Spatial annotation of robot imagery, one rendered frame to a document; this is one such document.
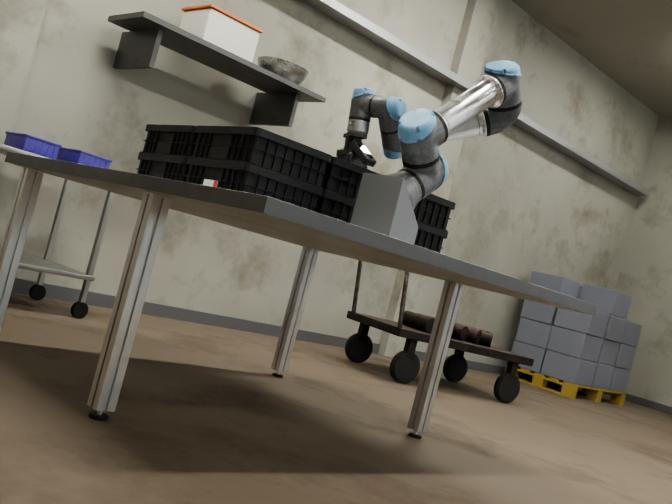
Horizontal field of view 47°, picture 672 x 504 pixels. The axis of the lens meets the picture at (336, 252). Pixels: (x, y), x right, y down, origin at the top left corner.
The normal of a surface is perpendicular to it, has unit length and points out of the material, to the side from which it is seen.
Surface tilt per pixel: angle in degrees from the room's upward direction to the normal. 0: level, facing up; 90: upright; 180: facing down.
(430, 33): 90
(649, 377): 90
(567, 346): 90
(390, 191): 90
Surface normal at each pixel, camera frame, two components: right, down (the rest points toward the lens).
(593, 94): 0.67, 0.15
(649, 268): -0.70, -0.20
